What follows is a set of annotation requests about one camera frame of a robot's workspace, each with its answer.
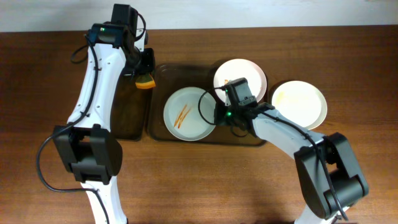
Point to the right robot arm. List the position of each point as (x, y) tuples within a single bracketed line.
[(331, 179)]

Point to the pale grey plate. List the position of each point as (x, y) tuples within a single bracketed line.
[(189, 114)]

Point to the black rectangular water tray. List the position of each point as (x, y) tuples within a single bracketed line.
[(129, 110)]

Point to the green and orange sponge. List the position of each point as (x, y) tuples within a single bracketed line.
[(145, 81)]

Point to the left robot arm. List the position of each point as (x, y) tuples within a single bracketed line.
[(85, 144)]

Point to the brown plastic serving tray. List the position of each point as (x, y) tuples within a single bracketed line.
[(170, 78)]

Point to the white plate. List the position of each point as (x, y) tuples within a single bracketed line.
[(242, 68), (300, 102)]

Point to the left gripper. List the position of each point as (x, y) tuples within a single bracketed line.
[(146, 65)]

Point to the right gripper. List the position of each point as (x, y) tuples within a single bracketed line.
[(222, 116)]

